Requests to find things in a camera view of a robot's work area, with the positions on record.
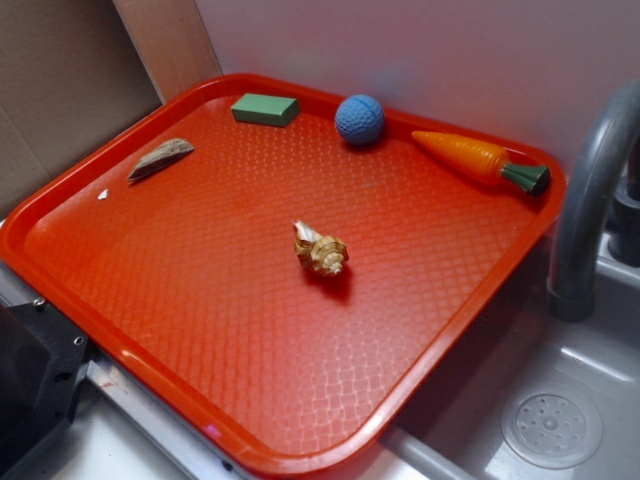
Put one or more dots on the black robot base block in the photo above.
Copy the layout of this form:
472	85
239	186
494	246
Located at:
43	355

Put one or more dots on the tan spiral seashell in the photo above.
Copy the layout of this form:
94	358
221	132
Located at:
323	255

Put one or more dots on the red plastic tray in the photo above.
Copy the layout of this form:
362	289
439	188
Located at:
189	279

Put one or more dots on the blue dimpled ball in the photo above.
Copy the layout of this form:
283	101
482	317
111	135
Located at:
360	120

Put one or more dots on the green rectangular block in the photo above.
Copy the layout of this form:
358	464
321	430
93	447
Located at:
265	110

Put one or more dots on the orange toy carrot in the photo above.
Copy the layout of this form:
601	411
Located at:
484	162

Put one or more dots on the grey toy sink basin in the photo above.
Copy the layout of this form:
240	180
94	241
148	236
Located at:
522	395

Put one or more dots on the grey curved faucet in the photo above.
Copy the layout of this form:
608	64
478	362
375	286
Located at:
603	187

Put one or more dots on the brown cardboard panel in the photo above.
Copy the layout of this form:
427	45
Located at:
74	74

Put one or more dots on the silver metal rail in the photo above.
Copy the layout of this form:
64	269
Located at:
120	430

